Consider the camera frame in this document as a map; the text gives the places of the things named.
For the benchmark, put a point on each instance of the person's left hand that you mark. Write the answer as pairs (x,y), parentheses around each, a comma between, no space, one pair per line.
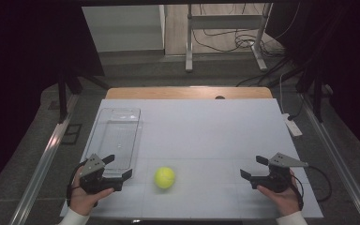
(81,200)

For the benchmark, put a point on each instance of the white metal desk frame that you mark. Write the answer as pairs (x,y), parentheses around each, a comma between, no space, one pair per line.
(225,22)

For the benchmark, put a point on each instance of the white cabinet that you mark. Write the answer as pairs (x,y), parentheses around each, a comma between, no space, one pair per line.
(122,28)

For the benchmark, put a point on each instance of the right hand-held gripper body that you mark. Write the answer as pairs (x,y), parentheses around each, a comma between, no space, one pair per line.
(275,181)

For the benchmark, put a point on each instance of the black floor socket plate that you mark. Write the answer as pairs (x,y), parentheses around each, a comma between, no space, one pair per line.
(72,133)

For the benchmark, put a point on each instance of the white power strip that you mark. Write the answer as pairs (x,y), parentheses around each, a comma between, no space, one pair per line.
(292,125)

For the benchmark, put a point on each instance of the yellow tennis ball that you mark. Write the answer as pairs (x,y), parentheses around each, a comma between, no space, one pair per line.
(164,177)

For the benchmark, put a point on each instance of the black stand leg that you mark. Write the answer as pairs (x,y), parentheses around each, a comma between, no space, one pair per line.
(63,93)
(317,97)

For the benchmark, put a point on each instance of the person's right hand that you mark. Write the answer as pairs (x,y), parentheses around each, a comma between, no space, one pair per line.
(286,201)

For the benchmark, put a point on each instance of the aluminium rail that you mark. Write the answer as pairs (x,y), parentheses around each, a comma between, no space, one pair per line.
(337,156)
(43,159)

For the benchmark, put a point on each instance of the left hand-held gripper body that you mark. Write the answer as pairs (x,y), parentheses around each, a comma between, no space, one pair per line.
(94,182)

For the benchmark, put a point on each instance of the clear plastic container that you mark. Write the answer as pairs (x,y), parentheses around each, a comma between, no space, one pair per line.
(118,137)

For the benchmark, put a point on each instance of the black curtain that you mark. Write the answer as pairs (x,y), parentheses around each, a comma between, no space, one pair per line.
(340,62)
(18,78)

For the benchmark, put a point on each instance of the wooden table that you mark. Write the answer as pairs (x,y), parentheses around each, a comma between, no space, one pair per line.
(184,93)

